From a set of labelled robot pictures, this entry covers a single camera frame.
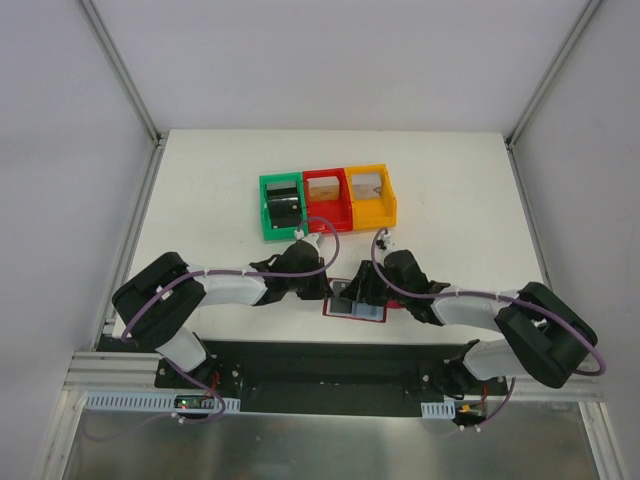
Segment red leather card holder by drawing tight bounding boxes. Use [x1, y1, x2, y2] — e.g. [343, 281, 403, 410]
[321, 277, 404, 324]

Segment black VIP credit card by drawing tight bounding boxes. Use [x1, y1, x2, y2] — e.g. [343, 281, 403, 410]
[327, 279, 352, 317]

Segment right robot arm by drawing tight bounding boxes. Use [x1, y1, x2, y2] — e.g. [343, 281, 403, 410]
[340, 250, 598, 397]

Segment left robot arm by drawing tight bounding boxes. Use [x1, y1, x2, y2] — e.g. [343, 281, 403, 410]
[111, 234, 333, 389]

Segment black card in green bin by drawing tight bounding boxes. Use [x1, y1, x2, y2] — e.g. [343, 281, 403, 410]
[265, 181, 302, 229]

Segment green plastic bin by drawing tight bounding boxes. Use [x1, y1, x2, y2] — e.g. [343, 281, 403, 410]
[259, 172, 307, 242]

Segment red plastic bin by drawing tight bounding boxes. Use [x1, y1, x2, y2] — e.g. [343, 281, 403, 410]
[302, 168, 354, 233]

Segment yellow plastic bin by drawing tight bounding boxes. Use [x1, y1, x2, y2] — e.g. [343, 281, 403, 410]
[344, 164, 397, 231]

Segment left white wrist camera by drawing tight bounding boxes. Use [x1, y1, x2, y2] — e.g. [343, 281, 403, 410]
[294, 228, 324, 250]

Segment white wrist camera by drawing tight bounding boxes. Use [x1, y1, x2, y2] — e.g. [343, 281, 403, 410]
[294, 228, 324, 250]
[375, 231, 395, 253]

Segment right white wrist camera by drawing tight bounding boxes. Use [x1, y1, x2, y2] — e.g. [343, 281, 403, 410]
[375, 231, 395, 253]

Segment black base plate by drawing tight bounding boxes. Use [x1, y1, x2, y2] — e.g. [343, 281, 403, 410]
[97, 334, 511, 416]

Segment right white cable duct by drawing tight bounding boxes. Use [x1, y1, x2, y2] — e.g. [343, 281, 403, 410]
[420, 400, 457, 420]

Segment white cable duct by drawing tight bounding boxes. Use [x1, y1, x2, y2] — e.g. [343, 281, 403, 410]
[85, 392, 241, 415]
[420, 400, 457, 420]

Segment left white cable duct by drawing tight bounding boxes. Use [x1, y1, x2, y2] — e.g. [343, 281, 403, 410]
[85, 392, 241, 415]

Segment right aluminium frame post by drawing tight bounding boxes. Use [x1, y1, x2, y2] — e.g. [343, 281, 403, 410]
[505, 0, 606, 151]

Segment aluminium frame post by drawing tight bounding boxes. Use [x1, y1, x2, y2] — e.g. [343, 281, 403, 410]
[505, 0, 606, 151]
[76, 0, 163, 145]

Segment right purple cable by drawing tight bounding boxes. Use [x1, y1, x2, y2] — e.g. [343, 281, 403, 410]
[370, 227, 610, 377]

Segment left aluminium frame post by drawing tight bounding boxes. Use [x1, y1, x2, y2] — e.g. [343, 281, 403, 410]
[76, 0, 163, 145]

